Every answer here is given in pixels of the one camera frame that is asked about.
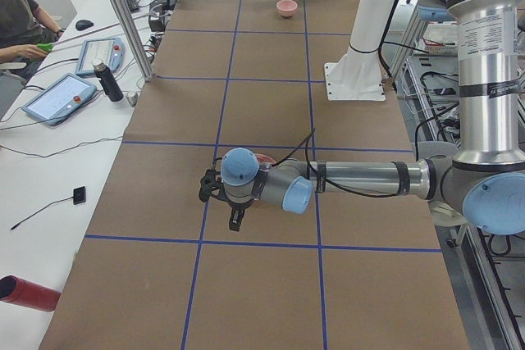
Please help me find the green handled reach stick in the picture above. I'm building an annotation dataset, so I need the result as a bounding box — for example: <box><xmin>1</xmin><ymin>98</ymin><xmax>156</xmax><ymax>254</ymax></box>
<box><xmin>35</xmin><ymin>9</ymin><xmax>173</xmax><ymax>52</ymax></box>

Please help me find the near blue teach pendant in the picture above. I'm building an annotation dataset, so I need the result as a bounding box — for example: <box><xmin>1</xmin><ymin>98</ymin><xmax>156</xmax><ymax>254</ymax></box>
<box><xmin>22</xmin><ymin>73</ymin><xmax>96</xmax><ymax>125</ymax></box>

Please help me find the blue teach pendant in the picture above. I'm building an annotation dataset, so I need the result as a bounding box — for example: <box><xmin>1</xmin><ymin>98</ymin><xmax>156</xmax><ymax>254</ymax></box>
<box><xmin>22</xmin><ymin>73</ymin><xmax>96</xmax><ymax>125</ymax></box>
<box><xmin>75</xmin><ymin>37</ymin><xmax>125</xmax><ymax>78</ymax></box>

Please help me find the seated person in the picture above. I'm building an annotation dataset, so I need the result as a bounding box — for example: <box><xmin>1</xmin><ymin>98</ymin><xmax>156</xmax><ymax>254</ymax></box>
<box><xmin>1</xmin><ymin>0</ymin><xmax>64</xmax><ymax>80</ymax></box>

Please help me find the black computer mouse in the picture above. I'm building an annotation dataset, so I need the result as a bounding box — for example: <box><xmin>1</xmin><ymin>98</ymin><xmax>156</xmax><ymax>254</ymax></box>
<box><xmin>75</xmin><ymin>19</ymin><xmax>94</xmax><ymax>31</ymax></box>

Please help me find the aluminium frame post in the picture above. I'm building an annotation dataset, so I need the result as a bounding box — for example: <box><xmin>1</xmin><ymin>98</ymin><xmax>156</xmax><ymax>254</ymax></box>
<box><xmin>110</xmin><ymin>0</ymin><xmax>153</xmax><ymax>82</ymax></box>

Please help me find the pink plate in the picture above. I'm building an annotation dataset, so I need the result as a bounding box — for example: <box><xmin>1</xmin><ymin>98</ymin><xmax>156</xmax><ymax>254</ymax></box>
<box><xmin>255</xmin><ymin>153</ymin><xmax>276</xmax><ymax>166</ymax></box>

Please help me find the far blue teach pendant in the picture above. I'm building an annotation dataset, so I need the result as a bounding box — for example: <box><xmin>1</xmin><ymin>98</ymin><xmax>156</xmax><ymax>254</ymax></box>
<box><xmin>75</xmin><ymin>37</ymin><xmax>125</xmax><ymax>78</ymax></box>

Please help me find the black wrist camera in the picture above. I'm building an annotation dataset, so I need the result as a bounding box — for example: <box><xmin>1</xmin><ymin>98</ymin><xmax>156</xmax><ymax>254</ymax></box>
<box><xmin>199</xmin><ymin>168</ymin><xmax>226</xmax><ymax>203</ymax></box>

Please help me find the red cylinder bottle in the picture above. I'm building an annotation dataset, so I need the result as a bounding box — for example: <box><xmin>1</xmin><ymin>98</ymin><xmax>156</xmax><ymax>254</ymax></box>
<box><xmin>1</xmin><ymin>275</ymin><xmax>61</xmax><ymax>312</ymax></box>

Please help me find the pink bowl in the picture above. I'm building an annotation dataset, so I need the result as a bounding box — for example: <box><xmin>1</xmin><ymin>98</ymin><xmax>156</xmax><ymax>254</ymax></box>
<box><xmin>276</xmin><ymin>0</ymin><xmax>299</xmax><ymax>18</ymax></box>

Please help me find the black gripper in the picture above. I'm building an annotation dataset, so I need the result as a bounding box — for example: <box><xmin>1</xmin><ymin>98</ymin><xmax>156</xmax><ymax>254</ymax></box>
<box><xmin>226</xmin><ymin>194</ymin><xmax>251</xmax><ymax>231</ymax></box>

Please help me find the black water bottle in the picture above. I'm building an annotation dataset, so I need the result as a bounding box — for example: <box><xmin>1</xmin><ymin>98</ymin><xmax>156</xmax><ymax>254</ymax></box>
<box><xmin>92</xmin><ymin>59</ymin><xmax>124</xmax><ymax>102</ymax></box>

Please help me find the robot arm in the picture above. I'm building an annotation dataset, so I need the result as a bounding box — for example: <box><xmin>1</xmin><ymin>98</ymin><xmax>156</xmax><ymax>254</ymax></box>
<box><xmin>220</xmin><ymin>0</ymin><xmax>524</xmax><ymax>235</ymax></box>

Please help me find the small black square device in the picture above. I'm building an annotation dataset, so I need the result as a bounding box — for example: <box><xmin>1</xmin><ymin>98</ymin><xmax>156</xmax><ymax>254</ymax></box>
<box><xmin>72</xmin><ymin>186</ymin><xmax>86</xmax><ymax>205</ymax></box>

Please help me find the white central post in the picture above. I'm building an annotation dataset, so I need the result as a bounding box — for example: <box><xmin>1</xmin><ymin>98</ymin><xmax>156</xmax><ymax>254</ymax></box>
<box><xmin>324</xmin><ymin>0</ymin><xmax>397</xmax><ymax>102</ymax></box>

